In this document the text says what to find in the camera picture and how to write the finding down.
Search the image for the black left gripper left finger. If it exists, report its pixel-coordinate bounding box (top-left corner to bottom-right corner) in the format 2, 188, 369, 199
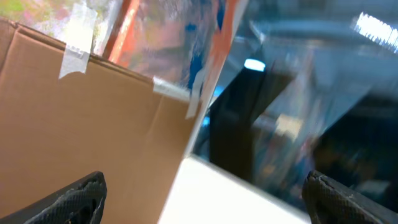
1, 171, 107, 224

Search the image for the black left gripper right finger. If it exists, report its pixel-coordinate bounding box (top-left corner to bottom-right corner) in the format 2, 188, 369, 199
302, 170, 397, 224

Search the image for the brown cardboard box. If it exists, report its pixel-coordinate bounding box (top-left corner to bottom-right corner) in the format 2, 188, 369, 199
1, 20, 195, 223

